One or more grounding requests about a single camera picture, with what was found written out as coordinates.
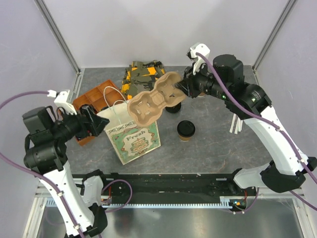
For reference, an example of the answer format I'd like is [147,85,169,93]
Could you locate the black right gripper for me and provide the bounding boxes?
[175,60,230,101]

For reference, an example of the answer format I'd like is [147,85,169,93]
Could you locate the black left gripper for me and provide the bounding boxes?
[50,104,108,141]

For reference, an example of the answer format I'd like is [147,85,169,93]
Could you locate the green patterned paper bag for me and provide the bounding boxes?
[98,86,161,165]

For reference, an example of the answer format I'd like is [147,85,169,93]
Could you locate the brown pulp cup carrier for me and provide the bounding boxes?
[127,71,187,127]

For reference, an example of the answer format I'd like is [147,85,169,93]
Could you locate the brown paper coffee cup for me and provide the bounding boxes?
[179,134,192,142]

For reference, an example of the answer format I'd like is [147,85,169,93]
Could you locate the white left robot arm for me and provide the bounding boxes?
[22,105,109,238]

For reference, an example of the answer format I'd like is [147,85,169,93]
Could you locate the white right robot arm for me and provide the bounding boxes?
[177,53,317,195]

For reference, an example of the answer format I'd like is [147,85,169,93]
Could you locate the black lid stack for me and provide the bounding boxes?
[165,103,181,114]

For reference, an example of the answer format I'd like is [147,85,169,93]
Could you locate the orange wooden tray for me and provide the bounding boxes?
[72,79,127,147]

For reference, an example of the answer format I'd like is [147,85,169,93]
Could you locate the camouflage folded cloth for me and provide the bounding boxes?
[121,60,165,100]

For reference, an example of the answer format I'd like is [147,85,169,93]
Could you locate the white wrapped straw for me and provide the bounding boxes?
[234,118,239,134]
[237,119,243,132]
[229,114,236,133]

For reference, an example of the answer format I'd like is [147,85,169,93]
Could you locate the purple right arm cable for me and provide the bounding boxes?
[195,52,317,216]

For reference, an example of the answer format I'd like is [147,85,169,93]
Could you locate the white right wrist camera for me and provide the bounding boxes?
[187,42,210,75]

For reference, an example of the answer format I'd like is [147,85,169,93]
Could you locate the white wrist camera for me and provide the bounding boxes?
[187,42,210,75]
[47,90,77,115]

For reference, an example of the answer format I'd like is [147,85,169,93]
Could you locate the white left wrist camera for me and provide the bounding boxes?
[47,90,77,115]

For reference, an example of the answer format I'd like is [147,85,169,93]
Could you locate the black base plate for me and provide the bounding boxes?
[71,172,257,198]

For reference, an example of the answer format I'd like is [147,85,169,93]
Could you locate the grey slotted cable duct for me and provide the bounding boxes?
[46,197,250,209]

